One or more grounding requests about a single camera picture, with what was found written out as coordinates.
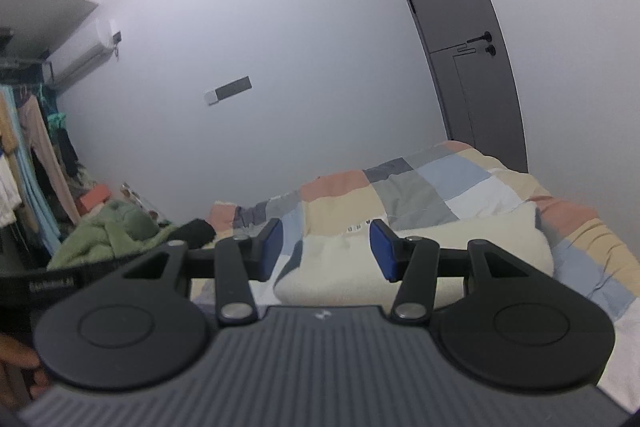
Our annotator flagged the row of hanging clothes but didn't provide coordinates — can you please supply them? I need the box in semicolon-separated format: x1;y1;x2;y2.
0;82;84;258

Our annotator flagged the black garment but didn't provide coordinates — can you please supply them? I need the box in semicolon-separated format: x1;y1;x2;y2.
167;218;217;251

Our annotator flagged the person's left hand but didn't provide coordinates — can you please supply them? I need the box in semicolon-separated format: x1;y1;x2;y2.
0;334;52;408

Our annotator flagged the white air conditioner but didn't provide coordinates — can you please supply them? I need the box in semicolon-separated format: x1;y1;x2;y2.
47;18;124;88

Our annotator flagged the pink box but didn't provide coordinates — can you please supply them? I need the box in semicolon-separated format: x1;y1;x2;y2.
75;186;111;214

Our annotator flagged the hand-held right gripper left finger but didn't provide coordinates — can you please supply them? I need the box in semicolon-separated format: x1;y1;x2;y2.
122;218;285;327

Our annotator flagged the grey wall switch panel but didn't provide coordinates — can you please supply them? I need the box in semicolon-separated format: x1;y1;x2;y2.
204;76;252;106

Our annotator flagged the black door handle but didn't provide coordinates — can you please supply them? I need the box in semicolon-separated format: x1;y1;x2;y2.
465;32;497;56

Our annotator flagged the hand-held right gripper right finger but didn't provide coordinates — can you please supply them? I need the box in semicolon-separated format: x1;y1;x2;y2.
369;219;532;326

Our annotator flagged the dark grey door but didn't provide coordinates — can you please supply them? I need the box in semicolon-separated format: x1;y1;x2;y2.
375;0;530;174

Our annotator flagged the patchwork quilt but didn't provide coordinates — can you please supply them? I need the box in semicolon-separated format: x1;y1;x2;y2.
192;139;640;410

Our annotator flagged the green fleece garment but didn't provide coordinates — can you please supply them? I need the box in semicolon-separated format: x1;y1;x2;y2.
47;199;173;271

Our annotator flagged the cream navy striped sweater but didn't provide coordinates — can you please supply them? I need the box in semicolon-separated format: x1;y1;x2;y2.
272;202;556;308

